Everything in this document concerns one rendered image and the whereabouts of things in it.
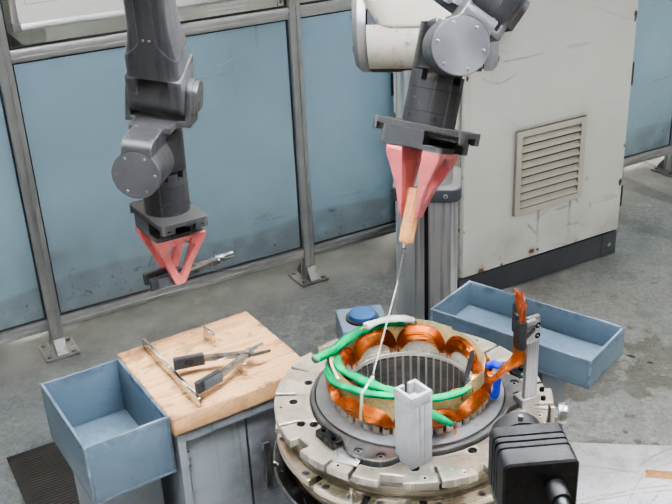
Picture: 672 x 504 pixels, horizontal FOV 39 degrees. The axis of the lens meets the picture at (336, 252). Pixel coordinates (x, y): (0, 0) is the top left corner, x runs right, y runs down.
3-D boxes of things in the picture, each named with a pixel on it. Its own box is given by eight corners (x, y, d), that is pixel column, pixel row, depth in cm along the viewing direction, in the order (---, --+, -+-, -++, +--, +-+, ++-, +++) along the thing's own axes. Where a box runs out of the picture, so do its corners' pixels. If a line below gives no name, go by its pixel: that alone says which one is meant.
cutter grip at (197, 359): (174, 371, 123) (173, 360, 122) (173, 367, 124) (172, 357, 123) (205, 364, 124) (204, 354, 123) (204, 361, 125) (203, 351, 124)
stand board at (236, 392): (175, 437, 116) (172, 421, 115) (118, 368, 131) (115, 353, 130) (315, 382, 126) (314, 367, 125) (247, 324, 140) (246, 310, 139)
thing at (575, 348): (609, 491, 143) (625, 326, 131) (576, 532, 136) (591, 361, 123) (466, 434, 157) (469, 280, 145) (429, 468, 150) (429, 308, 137)
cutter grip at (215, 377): (199, 395, 118) (197, 384, 117) (194, 392, 118) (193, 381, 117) (223, 381, 120) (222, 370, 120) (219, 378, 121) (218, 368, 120)
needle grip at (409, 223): (410, 244, 103) (421, 189, 102) (395, 240, 104) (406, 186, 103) (415, 243, 104) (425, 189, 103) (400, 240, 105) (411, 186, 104)
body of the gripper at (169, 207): (162, 241, 116) (155, 184, 113) (129, 216, 124) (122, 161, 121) (210, 228, 119) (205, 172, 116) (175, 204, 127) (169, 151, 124)
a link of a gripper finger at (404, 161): (434, 226, 99) (453, 136, 97) (371, 211, 101) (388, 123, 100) (454, 222, 105) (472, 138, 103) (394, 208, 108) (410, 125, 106)
